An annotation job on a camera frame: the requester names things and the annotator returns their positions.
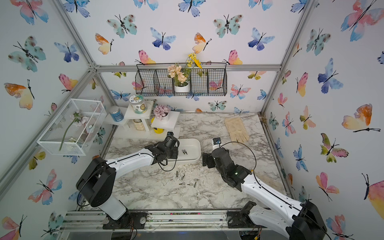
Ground artificial pink flower stem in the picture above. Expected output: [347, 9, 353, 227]
[59, 110, 89, 151]

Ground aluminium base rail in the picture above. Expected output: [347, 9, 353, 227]
[59, 209, 313, 232]

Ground white wire mesh cage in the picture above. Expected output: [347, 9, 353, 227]
[37, 99, 107, 156]

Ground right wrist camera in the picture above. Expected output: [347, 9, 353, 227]
[212, 137, 222, 150]

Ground pink flowers in pot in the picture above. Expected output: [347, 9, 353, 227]
[154, 105, 171, 122]

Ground black wire wall basket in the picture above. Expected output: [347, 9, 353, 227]
[135, 63, 228, 98]

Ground beige jar under shelf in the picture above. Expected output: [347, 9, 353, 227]
[133, 119, 146, 131]

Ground white plastic storage box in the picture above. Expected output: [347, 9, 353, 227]
[176, 139, 202, 165]

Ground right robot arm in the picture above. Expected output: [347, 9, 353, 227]
[203, 148, 328, 240]

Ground yellow bottle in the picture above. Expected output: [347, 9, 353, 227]
[151, 117, 164, 134]

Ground white tiered wooden shelf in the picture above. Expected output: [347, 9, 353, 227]
[104, 101, 181, 141]

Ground green lidded jar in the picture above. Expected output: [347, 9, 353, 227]
[129, 94, 147, 114]

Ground flower pot in basket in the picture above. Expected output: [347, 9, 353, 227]
[167, 53, 203, 94]

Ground beige work glove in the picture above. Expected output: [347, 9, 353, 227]
[225, 117, 250, 144]

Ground blue tin can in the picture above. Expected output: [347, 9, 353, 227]
[109, 106, 124, 122]

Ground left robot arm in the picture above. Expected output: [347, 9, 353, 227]
[76, 132, 180, 221]

